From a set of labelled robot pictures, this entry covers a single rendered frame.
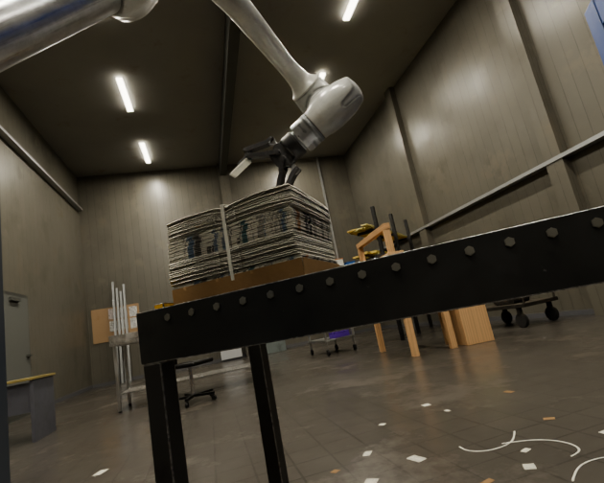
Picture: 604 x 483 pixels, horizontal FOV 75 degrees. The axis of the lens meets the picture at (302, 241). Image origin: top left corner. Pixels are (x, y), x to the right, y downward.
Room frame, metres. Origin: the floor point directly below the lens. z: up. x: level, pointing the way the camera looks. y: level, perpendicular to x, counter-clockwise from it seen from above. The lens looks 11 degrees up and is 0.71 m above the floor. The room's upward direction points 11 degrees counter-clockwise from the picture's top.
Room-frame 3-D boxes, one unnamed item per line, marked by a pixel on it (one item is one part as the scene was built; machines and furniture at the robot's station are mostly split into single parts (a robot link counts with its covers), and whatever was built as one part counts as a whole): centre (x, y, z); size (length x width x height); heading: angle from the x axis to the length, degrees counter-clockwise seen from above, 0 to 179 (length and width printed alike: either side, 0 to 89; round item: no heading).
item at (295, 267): (1.04, 0.03, 0.83); 0.29 x 0.16 x 0.04; 159
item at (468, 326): (6.05, -1.57, 0.90); 1.39 x 1.24 x 1.80; 7
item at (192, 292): (1.12, 0.23, 0.83); 0.29 x 0.16 x 0.04; 159
